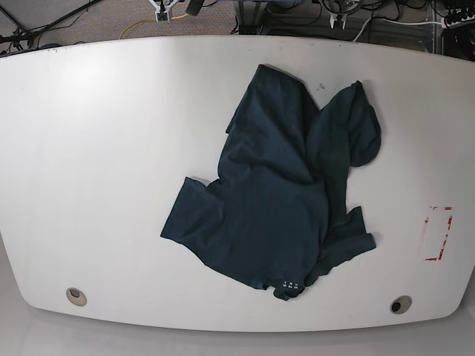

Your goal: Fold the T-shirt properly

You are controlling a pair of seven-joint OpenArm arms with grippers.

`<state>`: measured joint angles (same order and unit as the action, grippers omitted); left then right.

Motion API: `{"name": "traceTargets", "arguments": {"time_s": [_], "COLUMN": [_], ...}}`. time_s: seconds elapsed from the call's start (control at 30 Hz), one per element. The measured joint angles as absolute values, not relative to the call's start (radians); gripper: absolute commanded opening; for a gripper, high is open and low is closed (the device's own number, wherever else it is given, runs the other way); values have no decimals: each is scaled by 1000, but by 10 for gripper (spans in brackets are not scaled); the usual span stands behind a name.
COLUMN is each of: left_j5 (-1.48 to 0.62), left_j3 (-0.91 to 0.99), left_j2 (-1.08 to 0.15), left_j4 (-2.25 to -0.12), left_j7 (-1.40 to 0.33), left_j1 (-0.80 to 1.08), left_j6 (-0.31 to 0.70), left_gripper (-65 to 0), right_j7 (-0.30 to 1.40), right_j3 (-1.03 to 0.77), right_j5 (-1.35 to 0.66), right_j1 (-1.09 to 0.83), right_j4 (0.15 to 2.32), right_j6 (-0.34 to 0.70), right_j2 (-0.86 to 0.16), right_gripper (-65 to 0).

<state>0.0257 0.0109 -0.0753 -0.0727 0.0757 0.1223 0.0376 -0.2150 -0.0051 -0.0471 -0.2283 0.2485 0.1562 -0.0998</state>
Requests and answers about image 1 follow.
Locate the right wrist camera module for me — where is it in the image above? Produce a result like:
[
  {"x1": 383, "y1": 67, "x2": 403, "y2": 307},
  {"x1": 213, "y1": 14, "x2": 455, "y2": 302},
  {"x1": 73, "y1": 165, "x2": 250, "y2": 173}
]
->
[{"x1": 155, "y1": 12, "x2": 169, "y2": 22}]

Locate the left table cable grommet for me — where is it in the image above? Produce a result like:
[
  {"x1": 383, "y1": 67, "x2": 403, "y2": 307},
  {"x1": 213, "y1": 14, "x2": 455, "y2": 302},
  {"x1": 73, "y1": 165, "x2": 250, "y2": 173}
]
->
[{"x1": 66, "y1": 288, "x2": 87, "y2": 307}]

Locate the red tape rectangle marking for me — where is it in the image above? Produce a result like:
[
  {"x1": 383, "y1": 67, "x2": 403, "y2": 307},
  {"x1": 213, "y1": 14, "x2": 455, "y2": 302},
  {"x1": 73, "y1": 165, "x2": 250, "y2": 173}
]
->
[{"x1": 421, "y1": 206, "x2": 453, "y2": 261}]

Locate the white power strip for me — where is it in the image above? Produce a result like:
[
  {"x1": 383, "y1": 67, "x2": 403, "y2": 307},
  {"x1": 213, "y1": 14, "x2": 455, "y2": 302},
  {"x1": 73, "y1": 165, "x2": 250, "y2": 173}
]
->
[{"x1": 442, "y1": 7, "x2": 474, "y2": 29}]

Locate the dark teal T-shirt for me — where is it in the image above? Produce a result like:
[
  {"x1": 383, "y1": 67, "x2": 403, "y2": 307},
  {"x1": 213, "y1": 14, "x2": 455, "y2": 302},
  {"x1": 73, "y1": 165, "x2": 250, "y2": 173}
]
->
[{"x1": 161, "y1": 65, "x2": 381, "y2": 300}]

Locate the black tripod leg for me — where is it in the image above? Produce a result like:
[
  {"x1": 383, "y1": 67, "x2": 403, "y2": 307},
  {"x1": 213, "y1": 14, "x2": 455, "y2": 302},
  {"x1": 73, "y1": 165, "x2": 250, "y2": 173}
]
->
[{"x1": 1, "y1": 0, "x2": 92, "y2": 30}]

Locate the right table cable grommet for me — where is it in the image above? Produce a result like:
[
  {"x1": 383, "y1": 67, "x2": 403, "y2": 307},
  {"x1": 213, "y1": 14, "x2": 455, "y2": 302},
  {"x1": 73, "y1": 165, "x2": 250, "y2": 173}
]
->
[{"x1": 390, "y1": 295, "x2": 413, "y2": 314}]

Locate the yellow cable on floor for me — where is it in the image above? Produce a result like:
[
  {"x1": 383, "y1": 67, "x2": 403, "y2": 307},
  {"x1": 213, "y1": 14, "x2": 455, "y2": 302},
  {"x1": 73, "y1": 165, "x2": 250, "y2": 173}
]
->
[{"x1": 119, "y1": 13, "x2": 189, "y2": 39}]

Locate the table cable grommet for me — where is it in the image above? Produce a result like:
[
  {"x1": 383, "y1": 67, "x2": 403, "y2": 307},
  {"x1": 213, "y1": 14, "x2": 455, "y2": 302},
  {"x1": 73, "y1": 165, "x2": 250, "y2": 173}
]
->
[
  {"x1": 390, "y1": 295, "x2": 413, "y2": 314},
  {"x1": 66, "y1": 288, "x2": 87, "y2": 307}
]

